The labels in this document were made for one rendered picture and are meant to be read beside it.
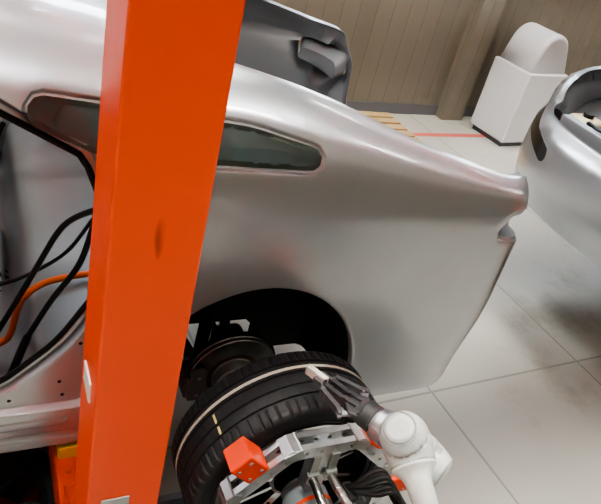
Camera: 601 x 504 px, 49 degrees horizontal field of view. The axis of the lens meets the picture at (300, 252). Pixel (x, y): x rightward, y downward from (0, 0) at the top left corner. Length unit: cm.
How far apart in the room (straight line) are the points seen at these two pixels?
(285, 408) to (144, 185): 96
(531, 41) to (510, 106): 68
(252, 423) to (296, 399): 14
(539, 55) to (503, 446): 474
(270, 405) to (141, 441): 52
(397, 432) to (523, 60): 645
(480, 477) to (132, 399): 251
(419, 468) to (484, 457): 220
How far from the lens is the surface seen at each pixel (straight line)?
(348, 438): 190
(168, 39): 97
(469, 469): 361
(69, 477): 226
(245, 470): 180
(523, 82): 757
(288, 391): 189
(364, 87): 737
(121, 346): 125
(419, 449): 151
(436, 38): 766
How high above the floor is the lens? 248
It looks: 32 degrees down
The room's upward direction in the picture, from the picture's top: 15 degrees clockwise
